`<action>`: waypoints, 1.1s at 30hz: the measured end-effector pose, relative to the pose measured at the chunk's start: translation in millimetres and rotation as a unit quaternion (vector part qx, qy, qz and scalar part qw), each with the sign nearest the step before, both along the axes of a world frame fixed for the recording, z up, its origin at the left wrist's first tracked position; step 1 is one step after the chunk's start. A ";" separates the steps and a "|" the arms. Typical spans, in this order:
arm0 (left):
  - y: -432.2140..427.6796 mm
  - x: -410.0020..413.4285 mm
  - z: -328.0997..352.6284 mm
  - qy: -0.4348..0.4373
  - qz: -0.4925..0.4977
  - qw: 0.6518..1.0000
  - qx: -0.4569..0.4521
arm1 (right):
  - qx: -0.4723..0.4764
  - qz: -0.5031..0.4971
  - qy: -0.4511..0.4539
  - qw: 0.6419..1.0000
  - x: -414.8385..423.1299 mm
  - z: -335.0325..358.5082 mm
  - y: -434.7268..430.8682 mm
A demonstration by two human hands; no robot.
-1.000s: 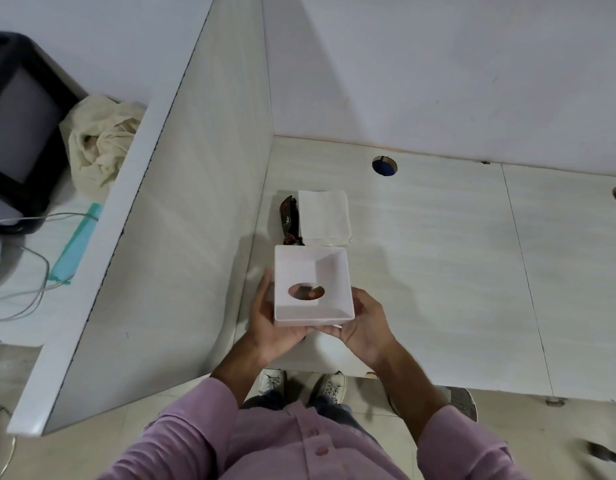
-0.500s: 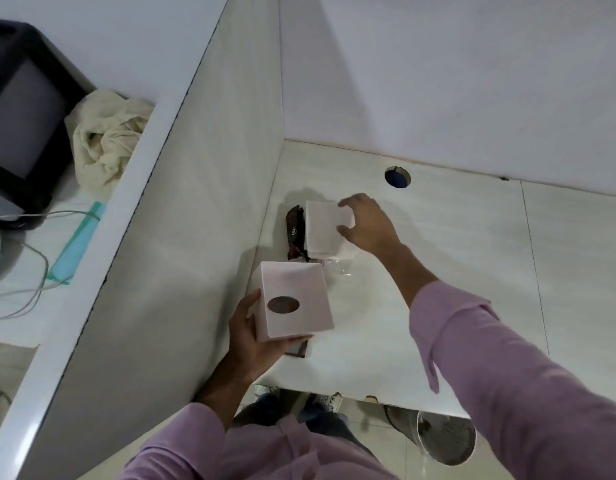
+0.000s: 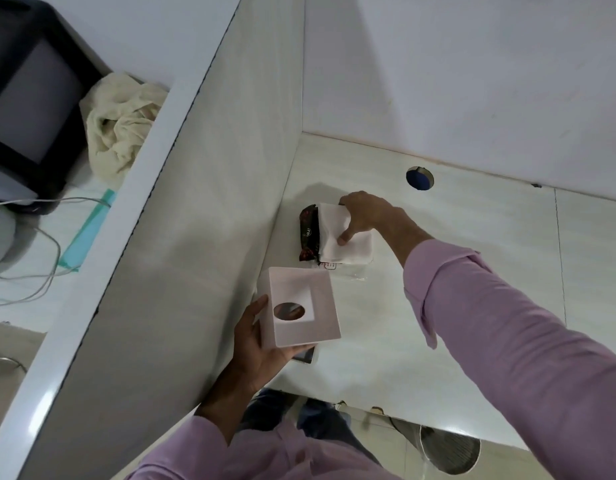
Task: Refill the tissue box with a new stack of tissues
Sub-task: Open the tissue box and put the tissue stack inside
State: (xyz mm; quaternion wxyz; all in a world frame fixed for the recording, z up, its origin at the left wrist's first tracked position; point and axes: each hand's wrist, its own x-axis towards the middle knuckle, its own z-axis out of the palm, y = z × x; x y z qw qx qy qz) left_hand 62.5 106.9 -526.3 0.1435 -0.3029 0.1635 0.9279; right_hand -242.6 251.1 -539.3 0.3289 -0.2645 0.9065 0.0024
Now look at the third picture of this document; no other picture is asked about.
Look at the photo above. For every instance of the white tissue box with stickers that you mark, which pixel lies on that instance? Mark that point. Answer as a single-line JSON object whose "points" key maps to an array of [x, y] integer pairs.
{"points": [[323, 294]]}

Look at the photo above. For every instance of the white desk partition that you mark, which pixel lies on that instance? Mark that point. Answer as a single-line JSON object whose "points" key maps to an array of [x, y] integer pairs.
{"points": [[188, 244]]}

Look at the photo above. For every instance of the metal mesh waste bin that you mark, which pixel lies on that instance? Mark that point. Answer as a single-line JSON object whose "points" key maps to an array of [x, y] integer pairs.
{"points": [[448, 452]]}

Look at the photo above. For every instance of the black metal rack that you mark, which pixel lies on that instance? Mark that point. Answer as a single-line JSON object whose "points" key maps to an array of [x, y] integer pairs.
{"points": [[62, 44]]}

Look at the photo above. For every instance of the white round device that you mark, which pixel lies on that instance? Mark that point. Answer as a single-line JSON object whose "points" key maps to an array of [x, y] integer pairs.
{"points": [[0, 239]]}

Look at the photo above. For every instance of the teal folder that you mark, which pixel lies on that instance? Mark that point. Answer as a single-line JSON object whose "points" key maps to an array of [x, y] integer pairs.
{"points": [[85, 234]]}

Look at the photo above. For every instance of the person's left forearm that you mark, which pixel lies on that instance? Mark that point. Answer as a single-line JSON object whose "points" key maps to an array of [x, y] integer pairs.
{"points": [[228, 409]]}

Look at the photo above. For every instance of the person's right forearm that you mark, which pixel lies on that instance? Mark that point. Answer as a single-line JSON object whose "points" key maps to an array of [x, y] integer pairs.
{"points": [[408, 234]]}

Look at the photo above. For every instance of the black clear tissue packet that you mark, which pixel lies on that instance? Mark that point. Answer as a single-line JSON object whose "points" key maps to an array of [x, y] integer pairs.
{"points": [[308, 234]]}

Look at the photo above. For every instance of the stack of white tissues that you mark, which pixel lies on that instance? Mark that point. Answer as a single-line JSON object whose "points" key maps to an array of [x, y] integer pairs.
{"points": [[358, 249]]}

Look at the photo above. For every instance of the person's left hand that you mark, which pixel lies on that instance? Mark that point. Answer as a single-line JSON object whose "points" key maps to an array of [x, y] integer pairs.
{"points": [[253, 359]]}

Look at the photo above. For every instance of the blue jeans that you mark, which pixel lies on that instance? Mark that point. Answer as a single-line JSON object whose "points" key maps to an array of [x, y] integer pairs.
{"points": [[318, 419]]}

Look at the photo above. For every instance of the pink shirt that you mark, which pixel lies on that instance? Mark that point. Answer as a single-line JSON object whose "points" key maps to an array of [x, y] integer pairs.
{"points": [[513, 344]]}

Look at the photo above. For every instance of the person's right hand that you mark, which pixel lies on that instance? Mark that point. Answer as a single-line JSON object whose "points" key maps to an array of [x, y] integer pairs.
{"points": [[373, 212]]}

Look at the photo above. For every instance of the beige crumpled cloth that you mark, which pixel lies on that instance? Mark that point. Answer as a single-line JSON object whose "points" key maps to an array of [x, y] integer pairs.
{"points": [[122, 124]]}

